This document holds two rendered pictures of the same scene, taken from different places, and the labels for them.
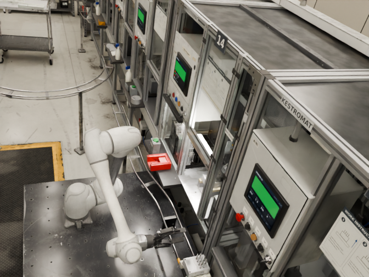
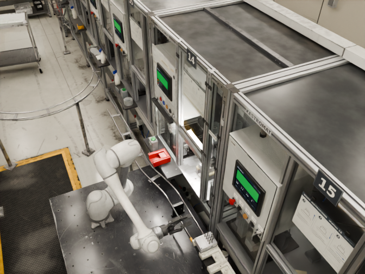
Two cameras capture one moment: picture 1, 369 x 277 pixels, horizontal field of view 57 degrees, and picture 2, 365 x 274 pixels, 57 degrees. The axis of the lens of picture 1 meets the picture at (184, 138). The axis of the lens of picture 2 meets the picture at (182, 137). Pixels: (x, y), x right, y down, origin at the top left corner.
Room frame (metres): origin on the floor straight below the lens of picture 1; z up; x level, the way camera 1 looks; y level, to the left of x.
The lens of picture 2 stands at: (-0.10, -0.03, 2.98)
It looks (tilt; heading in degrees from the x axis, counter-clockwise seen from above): 41 degrees down; 0
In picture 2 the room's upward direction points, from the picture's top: 1 degrees clockwise
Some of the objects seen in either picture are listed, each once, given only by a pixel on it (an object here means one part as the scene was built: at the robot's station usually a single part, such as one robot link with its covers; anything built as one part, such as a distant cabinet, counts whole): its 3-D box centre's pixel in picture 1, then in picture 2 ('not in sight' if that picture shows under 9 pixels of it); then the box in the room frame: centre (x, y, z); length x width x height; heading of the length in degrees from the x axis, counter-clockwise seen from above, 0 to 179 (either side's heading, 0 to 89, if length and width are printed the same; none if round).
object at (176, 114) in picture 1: (173, 106); (162, 109); (2.08, 0.12, 1.37); 0.36 x 0.04 x 0.04; 26
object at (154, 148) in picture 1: (156, 146); (154, 143); (2.10, 0.21, 0.97); 0.08 x 0.08 x 0.12; 26
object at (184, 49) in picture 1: (196, 76); (177, 80); (2.14, 0.00, 1.60); 0.42 x 0.29 x 0.46; 26
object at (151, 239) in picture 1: (153, 240); (167, 229); (1.20, 0.06, 1.02); 0.09 x 0.07 x 0.08; 116
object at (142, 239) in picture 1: (140, 242); (157, 232); (1.17, 0.12, 1.02); 0.09 x 0.06 x 0.09; 26
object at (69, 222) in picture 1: (77, 215); (100, 216); (1.52, 0.61, 0.71); 0.22 x 0.18 x 0.06; 26
